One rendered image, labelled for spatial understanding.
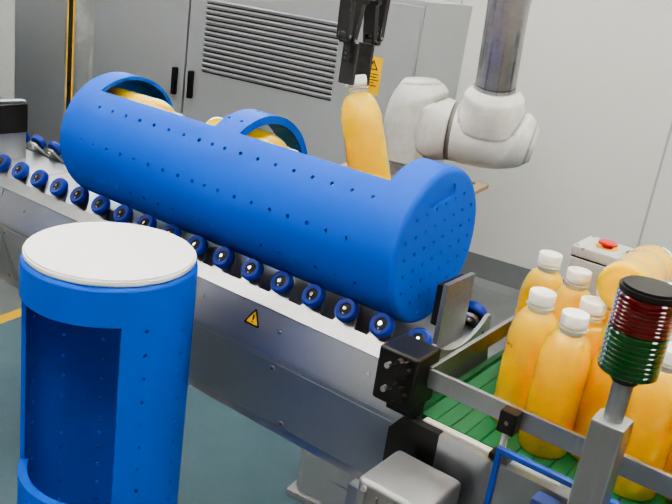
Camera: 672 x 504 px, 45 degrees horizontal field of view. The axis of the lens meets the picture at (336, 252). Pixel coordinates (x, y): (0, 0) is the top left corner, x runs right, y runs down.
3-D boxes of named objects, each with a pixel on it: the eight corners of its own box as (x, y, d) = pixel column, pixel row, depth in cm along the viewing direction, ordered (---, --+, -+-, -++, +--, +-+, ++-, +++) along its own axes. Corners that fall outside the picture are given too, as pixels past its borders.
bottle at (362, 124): (351, 203, 141) (333, 87, 139) (354, 200, 148) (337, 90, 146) (393, 197, 140) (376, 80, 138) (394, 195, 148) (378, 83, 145)
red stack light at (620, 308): (619, 310, 90) (628, 278, 88) (677, 331, 86) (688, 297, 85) (599, 325, 85) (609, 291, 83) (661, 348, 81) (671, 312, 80)
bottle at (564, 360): (573, 463, 117) (608, 337, 110) (523, 458, 116) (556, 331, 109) (558, 435, 124) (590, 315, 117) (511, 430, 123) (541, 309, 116)
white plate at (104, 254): (65, 212, 147) (65, 218, 148) (-11, 262, 121) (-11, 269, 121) (214, 236, 146) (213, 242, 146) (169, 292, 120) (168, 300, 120)
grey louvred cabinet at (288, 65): (84, 204, 477) (94, -55, 429) (414, 317, 387) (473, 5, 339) (9, 223, 431) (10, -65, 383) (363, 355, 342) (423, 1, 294)
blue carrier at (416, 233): (161, 174, 203) (155, 61, 190) (467, 288, 157) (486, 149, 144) (65, 208, 182) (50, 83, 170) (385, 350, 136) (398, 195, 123)
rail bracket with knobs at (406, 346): (399, 385, 132) (410, 328, 128) (437, 403, 128) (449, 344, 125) (365, 405, 124) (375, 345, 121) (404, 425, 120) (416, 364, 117)
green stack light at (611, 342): (607, 351, 91) (618, 311, 90) (665, 372, 88) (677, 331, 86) (588, 368, 86) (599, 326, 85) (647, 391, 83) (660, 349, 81)
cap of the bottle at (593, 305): (585, 303, 122) (588, 292, 121) (609, 312, 119) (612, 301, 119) (574, 309, 119) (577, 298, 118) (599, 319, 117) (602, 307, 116)
